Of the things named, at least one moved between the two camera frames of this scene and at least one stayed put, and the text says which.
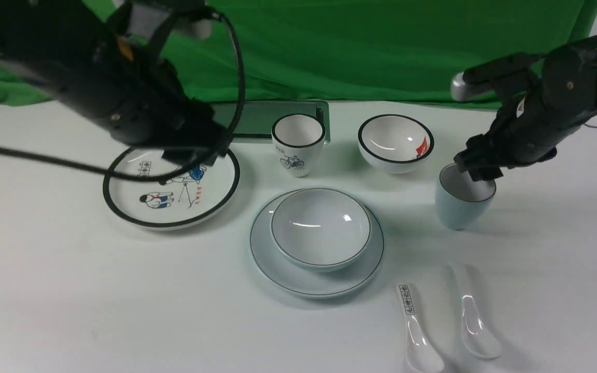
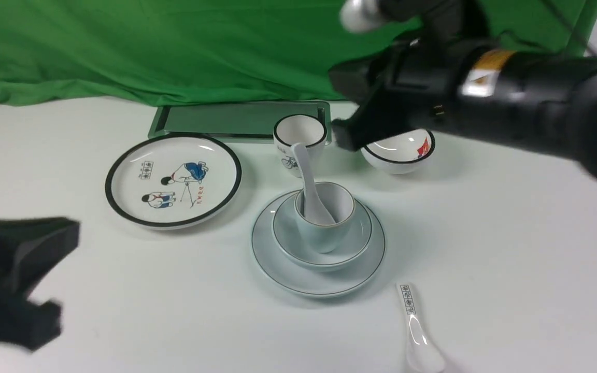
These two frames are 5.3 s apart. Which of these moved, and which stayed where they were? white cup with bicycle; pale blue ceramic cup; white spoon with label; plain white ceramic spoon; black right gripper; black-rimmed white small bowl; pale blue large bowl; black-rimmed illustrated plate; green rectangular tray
Moved: plain white ceramic spoon; black right gripper; pale blue ceramic cup
Stayed: white spoon with label; black-rimmed white small bowl; white cup with bicycle; pale blue large bowl; green rectangular tray; black-rimmed illustrated plate
